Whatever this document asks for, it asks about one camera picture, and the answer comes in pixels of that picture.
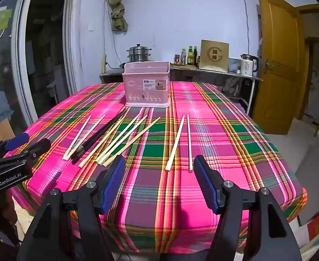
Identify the wall poster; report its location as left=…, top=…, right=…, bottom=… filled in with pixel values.
left=256, top=4, right=263, bottom=42

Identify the yellow wooden door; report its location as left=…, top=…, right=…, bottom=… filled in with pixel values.
left=251, top=0, right=306, bottom=136

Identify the gold emblem box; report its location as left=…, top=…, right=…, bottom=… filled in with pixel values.
left=199, top=39, right=230, bottom=73

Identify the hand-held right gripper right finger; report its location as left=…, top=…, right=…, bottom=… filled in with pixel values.
left=193, top=154, right=303, bottom=261

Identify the white electric kettle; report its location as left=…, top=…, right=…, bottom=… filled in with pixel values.
left=240, top=54, right=259, bottom=76

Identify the white box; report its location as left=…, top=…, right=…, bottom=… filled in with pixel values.
left=228, top=58, right=243, bottom=73

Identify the grey board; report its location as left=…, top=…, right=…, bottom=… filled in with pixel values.
left=295, top=132, right=319, bottom=227

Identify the white sliding door frame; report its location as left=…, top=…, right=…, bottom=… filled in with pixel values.
left=12, top=0, right=82, bottom=127

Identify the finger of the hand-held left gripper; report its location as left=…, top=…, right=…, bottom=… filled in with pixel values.
left=12, top=138, right=52, bottom=166
left=4, top=133, right=30, bottom=151

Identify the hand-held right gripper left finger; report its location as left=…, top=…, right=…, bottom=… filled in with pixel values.
left=16, top=154, right=126, bottom=261

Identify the pink plastic utensil holder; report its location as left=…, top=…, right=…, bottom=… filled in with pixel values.
left=122, top=62, right=171, bottom=107

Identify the green hanging cloth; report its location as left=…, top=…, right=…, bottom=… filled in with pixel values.
left=107, top=0, right=129, bottom=32

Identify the pink plaid tablecloth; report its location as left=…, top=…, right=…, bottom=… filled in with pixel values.
left=3, top=82, right=308, bottom=253

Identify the stainless steel kitchen counter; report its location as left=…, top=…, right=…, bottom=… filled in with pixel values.
left=99, top=65, right=263, bottom=116

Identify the stainless steel steamer pot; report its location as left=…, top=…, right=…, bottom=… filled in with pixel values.
left=126, top=43, right=152, bottom=62

